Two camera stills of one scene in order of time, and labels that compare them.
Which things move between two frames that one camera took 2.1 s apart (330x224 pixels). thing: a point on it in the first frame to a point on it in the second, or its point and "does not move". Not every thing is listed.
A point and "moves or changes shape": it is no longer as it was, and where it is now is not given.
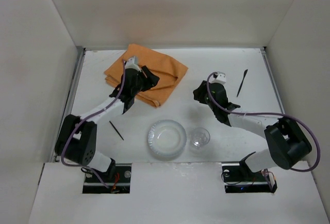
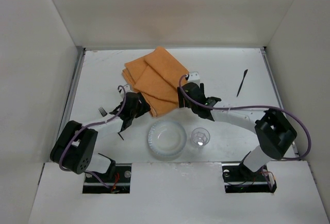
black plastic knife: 244,75 does not move
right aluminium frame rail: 264,52 does not move
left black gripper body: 145,77 to 141,102
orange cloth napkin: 169,73 moves or changes shape
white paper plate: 167,139 does not move
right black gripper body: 203,95 to 187,93
